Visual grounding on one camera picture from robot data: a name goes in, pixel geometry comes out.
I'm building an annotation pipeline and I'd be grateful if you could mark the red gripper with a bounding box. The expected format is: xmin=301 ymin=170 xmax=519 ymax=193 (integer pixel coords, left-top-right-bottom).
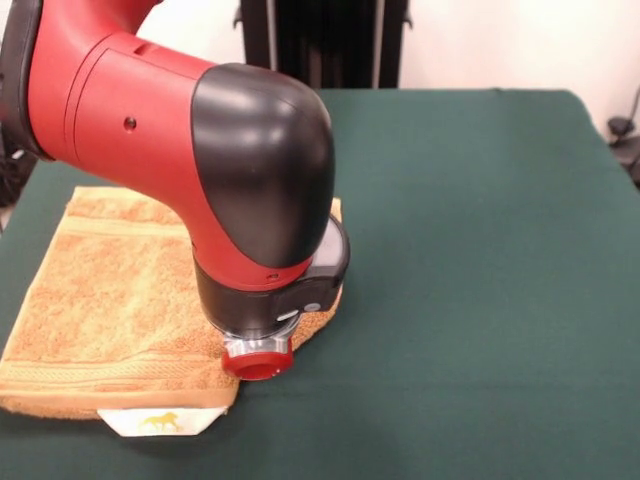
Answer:
xmin=221 ymin=337 xmax=296 ymax=381

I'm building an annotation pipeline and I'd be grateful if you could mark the orange terry towel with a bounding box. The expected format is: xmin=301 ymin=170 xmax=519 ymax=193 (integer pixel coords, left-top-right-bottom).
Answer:
xmin=0 ymin=185 xmax=345 ymax=437

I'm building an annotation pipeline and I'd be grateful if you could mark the dark green table cloth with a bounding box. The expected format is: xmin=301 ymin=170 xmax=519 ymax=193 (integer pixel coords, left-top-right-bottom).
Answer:
xmin=0 ymin=88 xmax=640 ymax=480

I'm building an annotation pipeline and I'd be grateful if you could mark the small black adapter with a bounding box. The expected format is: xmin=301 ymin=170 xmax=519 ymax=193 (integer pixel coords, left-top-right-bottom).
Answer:
xmin=607 ymin=115 xmax=632 ymax=146

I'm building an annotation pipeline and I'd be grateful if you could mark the black cable bundle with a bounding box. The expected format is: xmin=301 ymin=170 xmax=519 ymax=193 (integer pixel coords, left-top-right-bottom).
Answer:
xmin=0 ymin=144 xmax=39 ymax=207

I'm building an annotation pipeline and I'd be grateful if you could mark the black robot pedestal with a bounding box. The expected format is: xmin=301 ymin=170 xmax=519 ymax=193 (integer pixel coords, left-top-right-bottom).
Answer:
xmin=232 ymin=0 xmax=415 ymax=90

